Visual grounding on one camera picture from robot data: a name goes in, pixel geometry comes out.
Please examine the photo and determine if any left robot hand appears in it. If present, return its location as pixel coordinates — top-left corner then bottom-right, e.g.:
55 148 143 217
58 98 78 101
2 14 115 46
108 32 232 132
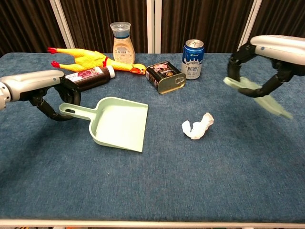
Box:
1 70 81 122

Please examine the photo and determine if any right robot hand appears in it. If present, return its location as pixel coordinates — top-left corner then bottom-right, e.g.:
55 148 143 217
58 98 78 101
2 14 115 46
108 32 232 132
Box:
227 35 305 98

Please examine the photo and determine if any mint green hand broom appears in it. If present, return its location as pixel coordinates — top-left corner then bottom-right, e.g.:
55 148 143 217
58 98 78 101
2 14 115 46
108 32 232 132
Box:
223 76 294 119

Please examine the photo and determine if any mint green dustpan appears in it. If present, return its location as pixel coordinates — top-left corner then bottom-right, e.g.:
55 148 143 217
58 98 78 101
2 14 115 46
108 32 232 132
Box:
59 96 149 153

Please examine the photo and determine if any white paper ball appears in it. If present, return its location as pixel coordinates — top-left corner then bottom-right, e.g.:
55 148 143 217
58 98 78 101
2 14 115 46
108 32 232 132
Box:
182 112 215 140

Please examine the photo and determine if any yellow rubber chicken toy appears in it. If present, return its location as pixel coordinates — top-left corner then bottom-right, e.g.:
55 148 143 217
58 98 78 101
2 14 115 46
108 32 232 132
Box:
47 47 147 76

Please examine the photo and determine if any dark juice bottle white cap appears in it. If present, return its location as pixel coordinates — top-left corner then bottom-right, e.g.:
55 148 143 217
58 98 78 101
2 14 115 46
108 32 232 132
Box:
64 65 116 92

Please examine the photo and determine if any blue and white milk can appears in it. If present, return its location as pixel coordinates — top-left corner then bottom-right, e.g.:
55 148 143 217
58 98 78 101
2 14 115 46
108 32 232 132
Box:
181 39 205 80

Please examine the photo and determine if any dark brown curtain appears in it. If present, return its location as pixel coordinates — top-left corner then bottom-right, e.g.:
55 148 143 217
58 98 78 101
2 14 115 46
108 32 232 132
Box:
0 0 305 57

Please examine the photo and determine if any beige sauce bottle clear cap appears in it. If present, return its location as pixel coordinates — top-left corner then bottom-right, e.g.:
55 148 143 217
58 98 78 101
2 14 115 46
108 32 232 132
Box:
110 21 136 64

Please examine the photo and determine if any black and gold tin can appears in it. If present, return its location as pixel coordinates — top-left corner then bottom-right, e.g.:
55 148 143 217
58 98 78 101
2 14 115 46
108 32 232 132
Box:
145 61 186 94

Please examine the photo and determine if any blue table cloth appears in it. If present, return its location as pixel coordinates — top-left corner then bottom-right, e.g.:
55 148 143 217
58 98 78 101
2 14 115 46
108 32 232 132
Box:
0 52 305 224

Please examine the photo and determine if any slanted white frame post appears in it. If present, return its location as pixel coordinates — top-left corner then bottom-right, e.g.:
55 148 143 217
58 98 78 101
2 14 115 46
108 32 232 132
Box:
236 0 263 54
49 0 76 49

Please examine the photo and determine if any upright white frame post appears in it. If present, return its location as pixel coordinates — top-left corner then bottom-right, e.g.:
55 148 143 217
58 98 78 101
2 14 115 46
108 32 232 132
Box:
146 0 163 54

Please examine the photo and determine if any white table frame edge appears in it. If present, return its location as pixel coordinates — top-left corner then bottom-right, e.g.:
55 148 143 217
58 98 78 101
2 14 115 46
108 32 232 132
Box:
0 218 305 229

